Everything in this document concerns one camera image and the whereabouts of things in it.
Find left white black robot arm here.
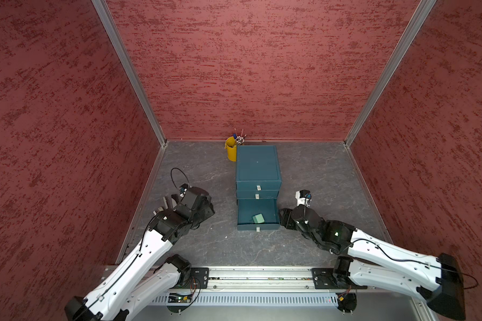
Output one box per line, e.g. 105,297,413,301
64,185,214,320

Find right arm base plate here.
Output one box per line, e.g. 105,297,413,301
311,267,368,290

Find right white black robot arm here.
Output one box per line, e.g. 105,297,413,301
278,204,466,320

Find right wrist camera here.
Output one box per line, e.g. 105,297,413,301
295,189,312,207

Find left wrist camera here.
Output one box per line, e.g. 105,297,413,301
179,183,190,197

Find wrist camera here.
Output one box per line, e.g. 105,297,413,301
295,189,312,207
179,183,190,197

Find left aluminium corner post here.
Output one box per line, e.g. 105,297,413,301
91,0,167,148

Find right aluminium corner post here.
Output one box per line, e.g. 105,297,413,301
344,0,436,148

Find teal three-drawer cabinet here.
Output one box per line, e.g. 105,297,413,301
236,145,282,231

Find aluminium corner post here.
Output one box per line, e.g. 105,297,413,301
344,0,436,148
91,0,167,148

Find pens in bucket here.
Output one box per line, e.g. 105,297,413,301
232,130,246,147

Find yellow pen bucket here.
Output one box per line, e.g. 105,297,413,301
225,136,238,162

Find green plug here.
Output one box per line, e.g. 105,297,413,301
253,213,265,224

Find aluminium front rail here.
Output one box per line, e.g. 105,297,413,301
98,264,424,293

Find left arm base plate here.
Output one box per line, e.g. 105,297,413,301
172,267,210,290

